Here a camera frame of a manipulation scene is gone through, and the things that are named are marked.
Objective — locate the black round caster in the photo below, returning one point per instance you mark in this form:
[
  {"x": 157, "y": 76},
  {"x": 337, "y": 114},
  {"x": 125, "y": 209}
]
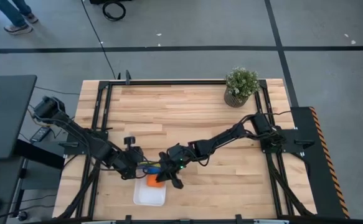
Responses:
[{"x": 22, "y": 217}]

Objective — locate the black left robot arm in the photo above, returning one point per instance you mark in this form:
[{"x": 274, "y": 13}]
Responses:
[{"x": 75, "y": 132}]

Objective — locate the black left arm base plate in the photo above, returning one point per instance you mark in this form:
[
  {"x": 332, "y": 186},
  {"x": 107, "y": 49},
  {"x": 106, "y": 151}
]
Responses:
[{"x": 75, "y": 150}]

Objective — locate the black platform with hazard stripe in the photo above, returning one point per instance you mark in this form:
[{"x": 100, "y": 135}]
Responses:
[{"x": 318, "y": 174}]

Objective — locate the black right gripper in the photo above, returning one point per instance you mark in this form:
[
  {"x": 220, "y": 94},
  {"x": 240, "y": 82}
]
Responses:
[{"x": 176, "y": 157}]

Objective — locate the orange measuring cup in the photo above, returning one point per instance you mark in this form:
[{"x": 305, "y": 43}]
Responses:
[{"x": 154, "y": 182}]

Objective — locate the black power adapter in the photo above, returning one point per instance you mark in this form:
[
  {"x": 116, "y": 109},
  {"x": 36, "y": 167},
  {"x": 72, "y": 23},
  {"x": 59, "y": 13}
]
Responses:
[{"x": 41, "y": 136}]

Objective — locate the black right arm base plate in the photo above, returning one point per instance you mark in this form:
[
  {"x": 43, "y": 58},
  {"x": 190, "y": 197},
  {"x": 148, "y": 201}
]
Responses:
[{"x": 293, "y": 146}]

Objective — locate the person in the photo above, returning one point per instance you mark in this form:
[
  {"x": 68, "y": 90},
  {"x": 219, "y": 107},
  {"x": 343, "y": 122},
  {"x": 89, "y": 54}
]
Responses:
[{"x": 13, "y": 12}]

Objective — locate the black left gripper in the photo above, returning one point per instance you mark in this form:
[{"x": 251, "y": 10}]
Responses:
[{"x": 128, "y": 161}]

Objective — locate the potted plant in ribbed pot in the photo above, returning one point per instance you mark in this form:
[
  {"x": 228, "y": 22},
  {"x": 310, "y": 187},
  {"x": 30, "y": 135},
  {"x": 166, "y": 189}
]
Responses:
[{"x": 242, "y": 84}]

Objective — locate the black metal table frame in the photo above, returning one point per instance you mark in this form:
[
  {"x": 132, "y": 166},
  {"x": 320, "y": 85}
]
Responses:
[{"x": 184, "y": 82}]

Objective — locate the white plastic basket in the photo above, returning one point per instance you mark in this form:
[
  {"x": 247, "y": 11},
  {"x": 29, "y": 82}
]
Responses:
[{"x": 148, "y": 196}]

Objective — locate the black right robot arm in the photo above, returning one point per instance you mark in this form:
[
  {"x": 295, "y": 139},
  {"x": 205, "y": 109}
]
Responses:
[{"x": 224, "y": 137}]

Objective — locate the grey desk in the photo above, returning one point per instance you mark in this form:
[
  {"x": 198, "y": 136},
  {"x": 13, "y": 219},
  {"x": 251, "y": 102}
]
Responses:
[{"x": 7, "y": 118}]

